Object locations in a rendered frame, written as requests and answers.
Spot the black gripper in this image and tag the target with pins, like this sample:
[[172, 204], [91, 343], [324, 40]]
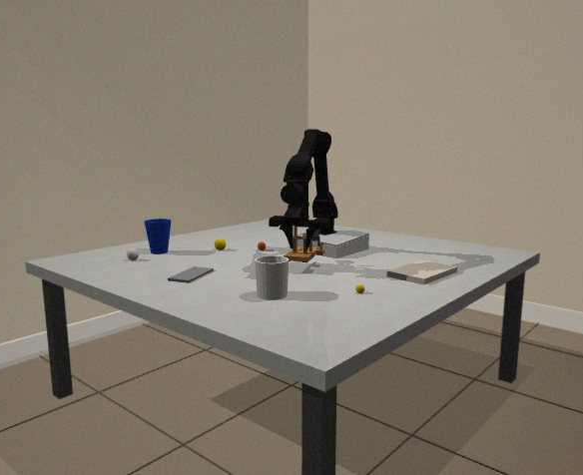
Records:
[[313, 225]]

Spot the beige flat rectangular block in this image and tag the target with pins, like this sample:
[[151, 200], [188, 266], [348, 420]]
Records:
[[422, 271]]

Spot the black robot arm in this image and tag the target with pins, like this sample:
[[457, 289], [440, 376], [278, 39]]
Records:
[[297, 176]]

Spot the small white ball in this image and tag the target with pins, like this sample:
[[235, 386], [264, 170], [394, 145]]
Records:
[[132, 254]]

